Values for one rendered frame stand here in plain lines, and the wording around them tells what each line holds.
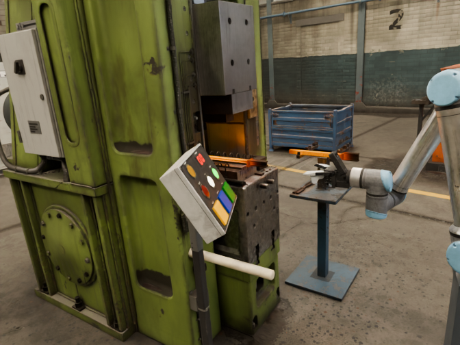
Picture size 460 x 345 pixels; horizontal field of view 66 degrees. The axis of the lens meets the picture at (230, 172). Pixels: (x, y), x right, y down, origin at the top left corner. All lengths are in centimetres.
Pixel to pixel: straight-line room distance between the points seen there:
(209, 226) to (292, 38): 970
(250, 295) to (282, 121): 418
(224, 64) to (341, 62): 841
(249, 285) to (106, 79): 129
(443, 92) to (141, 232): 153
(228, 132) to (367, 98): 776
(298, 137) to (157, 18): 447
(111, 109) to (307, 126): 422
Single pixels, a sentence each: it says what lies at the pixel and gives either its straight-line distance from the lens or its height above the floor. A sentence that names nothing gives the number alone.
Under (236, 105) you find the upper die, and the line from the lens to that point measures 175.
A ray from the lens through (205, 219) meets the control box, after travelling 121.
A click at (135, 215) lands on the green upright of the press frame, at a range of 199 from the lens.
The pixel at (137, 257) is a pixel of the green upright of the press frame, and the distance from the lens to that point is 211.
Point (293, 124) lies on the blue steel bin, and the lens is 582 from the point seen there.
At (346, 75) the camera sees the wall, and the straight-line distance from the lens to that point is 994.
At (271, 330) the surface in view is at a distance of 228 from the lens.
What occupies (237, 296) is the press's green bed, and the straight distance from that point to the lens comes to 213.
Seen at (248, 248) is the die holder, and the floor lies 58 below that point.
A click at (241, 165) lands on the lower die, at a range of 186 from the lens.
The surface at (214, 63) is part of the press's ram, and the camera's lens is 169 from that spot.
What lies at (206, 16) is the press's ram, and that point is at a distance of 171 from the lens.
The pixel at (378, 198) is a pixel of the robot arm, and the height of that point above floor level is 91.
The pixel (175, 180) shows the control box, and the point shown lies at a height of 116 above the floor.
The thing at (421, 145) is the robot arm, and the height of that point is 113.
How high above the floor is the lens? 152
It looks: 17 degrees down
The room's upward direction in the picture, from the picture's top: 4 degrees counter-clockwise
